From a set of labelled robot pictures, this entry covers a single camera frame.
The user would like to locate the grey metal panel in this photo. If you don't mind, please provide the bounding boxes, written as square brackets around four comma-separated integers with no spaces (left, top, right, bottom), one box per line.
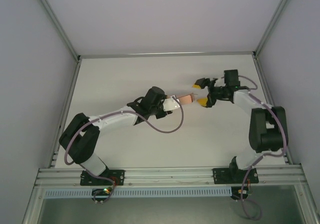
[37,197,310,224]

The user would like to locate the aluminium table side rail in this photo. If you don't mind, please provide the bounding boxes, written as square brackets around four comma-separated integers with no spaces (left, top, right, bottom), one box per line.
[49,57,82,169]
[253,56,294,165]

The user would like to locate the aluminium frame crossbar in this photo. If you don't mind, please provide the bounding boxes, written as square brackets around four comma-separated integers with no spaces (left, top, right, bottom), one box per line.
[78,50,256,59]

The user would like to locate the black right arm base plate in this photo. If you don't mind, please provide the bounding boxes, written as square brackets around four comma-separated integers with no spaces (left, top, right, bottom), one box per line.
[212,167,258,185]

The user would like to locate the aluminium mounting rail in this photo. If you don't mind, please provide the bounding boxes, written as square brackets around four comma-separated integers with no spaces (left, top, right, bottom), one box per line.
[34,165,308,188]

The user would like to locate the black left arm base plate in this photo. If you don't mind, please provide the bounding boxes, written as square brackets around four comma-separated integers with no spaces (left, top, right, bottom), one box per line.
[79,168,126,186]

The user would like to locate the aluminium frame post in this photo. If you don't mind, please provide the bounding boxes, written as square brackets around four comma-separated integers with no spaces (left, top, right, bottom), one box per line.
[251,0,300,59]
[30,0,82,61]

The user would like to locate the slotted light blue cable duct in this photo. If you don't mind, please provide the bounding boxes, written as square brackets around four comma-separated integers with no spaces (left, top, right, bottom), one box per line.
[43,186,232,199]

